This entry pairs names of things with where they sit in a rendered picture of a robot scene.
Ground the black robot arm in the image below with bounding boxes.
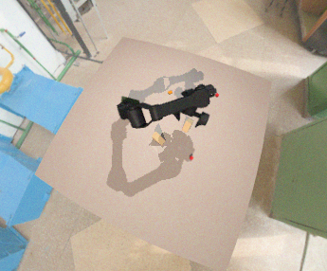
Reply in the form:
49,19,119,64
117,83,217,129

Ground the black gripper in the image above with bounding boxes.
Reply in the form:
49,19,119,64
173,107,210,128

